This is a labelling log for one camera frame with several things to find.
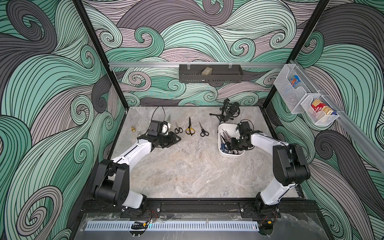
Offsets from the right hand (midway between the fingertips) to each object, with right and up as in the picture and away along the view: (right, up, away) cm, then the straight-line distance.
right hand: (235, 146), depth 95 cm
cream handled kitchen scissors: (-46, +18, +18) cm, 53 cm away
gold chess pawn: (-71, +11, +10) cm, 72 cm away
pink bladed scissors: (-4, +6, +5) cm, 9 cm away
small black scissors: (-38, +10, +11) cm, 41 cm away
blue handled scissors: (-8, 0, 0) cm, 8 cm away
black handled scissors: (-20, +8, +8) cm, 23 cm away
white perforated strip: (-39, -33, -25) cm, 57 cm away
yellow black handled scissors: (-30, +10, +11) cm, 33 cm away
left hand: (-36, +7, -10) cm, 38 cm away
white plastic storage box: (0, +9, +7) cm, 12 cm away
